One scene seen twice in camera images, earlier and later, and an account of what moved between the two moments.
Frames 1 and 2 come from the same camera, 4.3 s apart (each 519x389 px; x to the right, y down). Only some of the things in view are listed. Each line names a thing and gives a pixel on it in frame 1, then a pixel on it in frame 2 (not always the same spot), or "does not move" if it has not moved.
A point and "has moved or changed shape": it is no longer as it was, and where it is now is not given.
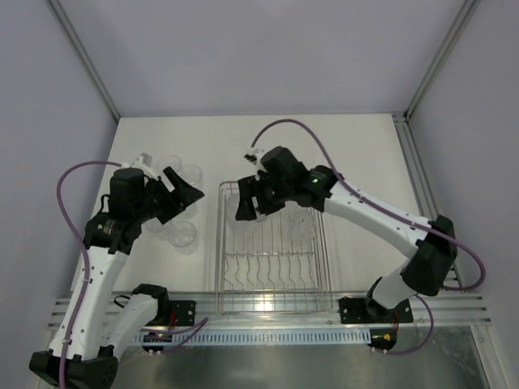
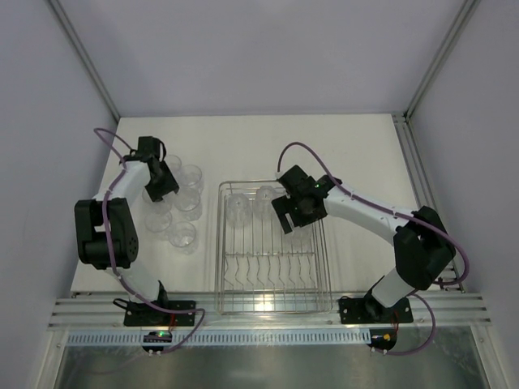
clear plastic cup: x=191 y=173 does not move
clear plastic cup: x=302 y=225 does not move
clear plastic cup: x=246 y=230 has moved or changed shape
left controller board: x=160 y=337 does not move
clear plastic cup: x=182 y=235 does not move
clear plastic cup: x=172 y=161 does not move
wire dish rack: x=280 y=263 does not move
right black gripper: x=259 y=198 → x=289 y=210
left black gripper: x=167 y=201 → x=163 y=190
